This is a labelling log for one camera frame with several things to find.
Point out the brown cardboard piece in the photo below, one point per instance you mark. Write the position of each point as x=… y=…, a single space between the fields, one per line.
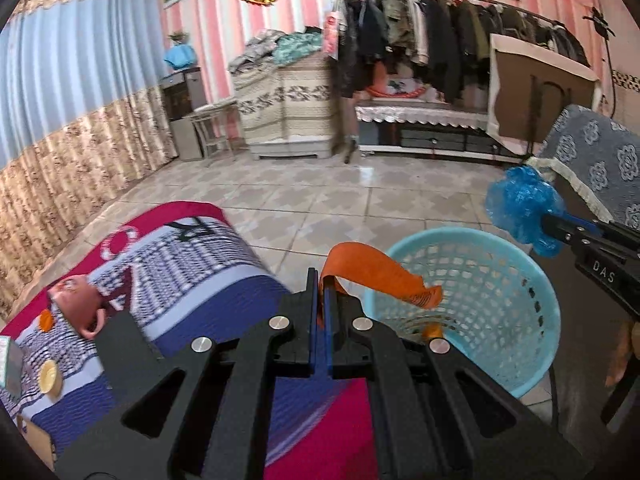
x=39 y=440

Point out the cream round plastic lid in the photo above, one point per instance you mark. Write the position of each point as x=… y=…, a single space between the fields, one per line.
x=50 y=379

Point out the pile of clothes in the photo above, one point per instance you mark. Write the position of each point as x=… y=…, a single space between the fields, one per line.
x=273 y=46

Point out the water dispenser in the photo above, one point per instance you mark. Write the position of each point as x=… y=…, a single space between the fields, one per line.
x=183 y=92

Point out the blue covered water bottle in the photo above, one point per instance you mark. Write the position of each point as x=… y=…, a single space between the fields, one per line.
x=181 y=54

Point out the black rectangular case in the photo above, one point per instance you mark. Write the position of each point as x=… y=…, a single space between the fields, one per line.
x=130 y=362

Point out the brown framed board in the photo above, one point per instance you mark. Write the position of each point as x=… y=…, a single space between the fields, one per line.
x=529 y=87

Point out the pink metal mug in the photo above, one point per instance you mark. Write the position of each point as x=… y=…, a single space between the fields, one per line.
x=81 y=305

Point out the small wooden stool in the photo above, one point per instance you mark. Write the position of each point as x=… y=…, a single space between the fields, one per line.
x=210 y=122

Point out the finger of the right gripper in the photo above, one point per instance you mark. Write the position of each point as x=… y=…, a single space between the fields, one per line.
x=565 y=237
x=570 y=220

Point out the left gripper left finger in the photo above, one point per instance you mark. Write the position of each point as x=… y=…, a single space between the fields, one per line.
x=209 y=416

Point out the patterned cloth covered cabinet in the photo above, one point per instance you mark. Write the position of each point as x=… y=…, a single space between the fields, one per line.
x=289 y=111

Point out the blue floral covered furniture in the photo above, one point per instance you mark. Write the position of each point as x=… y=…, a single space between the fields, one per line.
x=593 y=163

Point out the low tv stand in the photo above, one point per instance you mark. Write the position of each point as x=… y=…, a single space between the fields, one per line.
x=416 y=128

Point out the orange plastic wrapper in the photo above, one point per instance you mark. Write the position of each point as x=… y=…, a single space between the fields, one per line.
x=369 y=267

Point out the blue plastic wrapper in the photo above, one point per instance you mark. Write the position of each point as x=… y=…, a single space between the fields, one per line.
x=517 y=203

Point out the teal tissue box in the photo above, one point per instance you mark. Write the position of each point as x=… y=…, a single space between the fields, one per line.
x=11 y=364

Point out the light blue plastic basket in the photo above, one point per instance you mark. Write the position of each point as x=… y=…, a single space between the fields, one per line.
x=498 y=307

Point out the blue and floral curtain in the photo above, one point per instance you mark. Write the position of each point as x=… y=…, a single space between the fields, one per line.
x=82 y=119

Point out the clothes rack with garments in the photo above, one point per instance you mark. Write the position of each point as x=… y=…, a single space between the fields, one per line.
x=415 y=49

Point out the small orange plastic lid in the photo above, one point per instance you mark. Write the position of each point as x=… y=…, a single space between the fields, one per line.
x=46 y=320

